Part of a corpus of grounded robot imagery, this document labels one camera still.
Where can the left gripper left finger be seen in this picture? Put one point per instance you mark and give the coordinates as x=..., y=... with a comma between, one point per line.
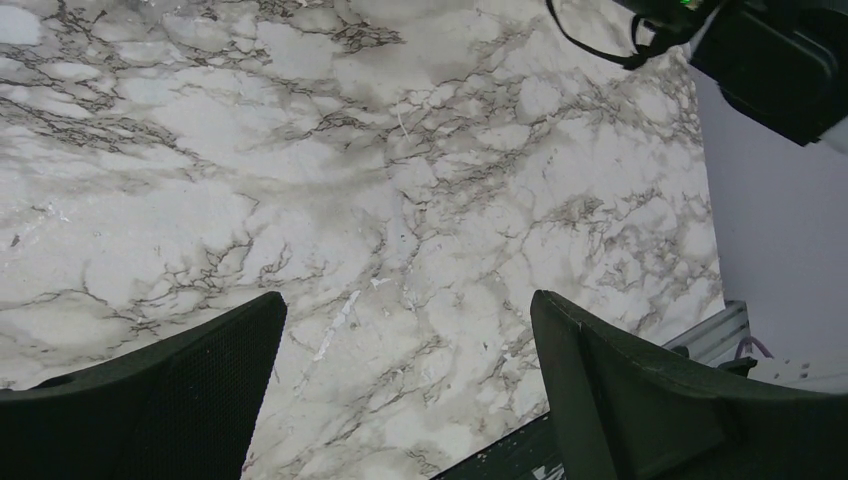
x=182, y=408

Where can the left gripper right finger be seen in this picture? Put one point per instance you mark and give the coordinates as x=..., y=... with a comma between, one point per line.
x=625, y=408

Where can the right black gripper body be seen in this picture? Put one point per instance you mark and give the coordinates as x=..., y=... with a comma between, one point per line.
x=685, y=17

